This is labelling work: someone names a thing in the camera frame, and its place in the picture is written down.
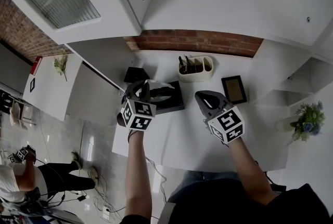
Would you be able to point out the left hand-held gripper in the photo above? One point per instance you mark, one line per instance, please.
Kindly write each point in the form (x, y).
(138, 113)

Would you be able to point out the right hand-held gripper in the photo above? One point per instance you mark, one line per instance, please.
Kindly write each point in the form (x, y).
(223, 120)

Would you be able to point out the white tissue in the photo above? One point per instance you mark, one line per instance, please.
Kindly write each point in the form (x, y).
(156, 84)

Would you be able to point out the black tissue box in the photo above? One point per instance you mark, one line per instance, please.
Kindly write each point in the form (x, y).
(175, 97)

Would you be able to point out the person's left forearm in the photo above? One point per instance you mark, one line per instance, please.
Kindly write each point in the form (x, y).
(138, 178)

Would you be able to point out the person's right forearm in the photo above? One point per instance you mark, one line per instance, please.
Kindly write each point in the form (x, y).
(251, 171)

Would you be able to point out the small black square box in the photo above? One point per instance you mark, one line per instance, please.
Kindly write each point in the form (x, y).
(135, 74)

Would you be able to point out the black pens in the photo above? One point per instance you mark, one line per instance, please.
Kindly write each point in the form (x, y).
(185, 64)

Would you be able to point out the cream desk organizer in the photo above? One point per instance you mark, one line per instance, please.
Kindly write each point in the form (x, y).
(195, 75)

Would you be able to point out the person's blue jeans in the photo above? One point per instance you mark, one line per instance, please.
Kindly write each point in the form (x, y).
(197, 178)

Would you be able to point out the blue flower potted plant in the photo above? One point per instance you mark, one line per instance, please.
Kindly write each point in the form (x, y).
(308, 120)

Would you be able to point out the person's black shirt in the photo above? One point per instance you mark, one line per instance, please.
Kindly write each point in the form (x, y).
(234, 210)

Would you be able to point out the pale flower sprig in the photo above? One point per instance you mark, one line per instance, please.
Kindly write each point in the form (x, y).
(61, 65)

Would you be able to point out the white side cabinet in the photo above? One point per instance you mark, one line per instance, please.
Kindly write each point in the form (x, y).
(49, 90)

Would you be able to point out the red book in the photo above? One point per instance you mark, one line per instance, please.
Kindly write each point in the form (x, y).
(36, 65)

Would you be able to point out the small black tag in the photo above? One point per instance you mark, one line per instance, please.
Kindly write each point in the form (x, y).
(32, 84)

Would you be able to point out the white power strip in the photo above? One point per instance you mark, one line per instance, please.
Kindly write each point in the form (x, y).
(106, 212)

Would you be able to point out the black power adapter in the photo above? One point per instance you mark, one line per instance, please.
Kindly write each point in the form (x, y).
(81, 198)

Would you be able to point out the black white patterned board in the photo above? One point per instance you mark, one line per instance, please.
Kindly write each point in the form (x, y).
(5, 102)

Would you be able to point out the black picture frame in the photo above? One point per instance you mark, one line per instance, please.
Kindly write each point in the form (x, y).
(234, 89)

